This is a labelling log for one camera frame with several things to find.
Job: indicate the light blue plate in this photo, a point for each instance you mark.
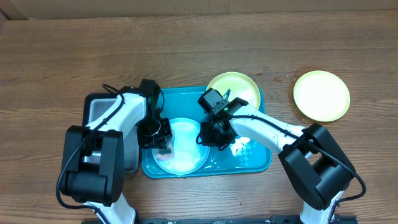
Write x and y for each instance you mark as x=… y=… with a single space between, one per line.
x=188 y=155

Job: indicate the teal plastic tray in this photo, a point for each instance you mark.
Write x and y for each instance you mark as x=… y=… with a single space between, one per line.
x=241 y=156

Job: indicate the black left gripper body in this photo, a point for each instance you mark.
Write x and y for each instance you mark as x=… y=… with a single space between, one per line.
x=152 y=134

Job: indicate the black soapy water tray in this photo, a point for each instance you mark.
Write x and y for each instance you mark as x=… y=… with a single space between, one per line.
x=100 y=105

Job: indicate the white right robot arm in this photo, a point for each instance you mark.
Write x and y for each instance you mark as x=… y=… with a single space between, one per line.
x=316 y=166

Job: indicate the pink green sponge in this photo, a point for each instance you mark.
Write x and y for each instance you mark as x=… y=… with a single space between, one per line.
x=165 y=153

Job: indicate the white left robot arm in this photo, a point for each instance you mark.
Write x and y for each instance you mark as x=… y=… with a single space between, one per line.
x=97 y=156

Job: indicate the yellow plate with stain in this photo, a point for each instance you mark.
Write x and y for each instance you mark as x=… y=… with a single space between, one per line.
x=321 y=96

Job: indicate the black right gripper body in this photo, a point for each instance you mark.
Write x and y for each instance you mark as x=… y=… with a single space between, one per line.
x=211 y=137

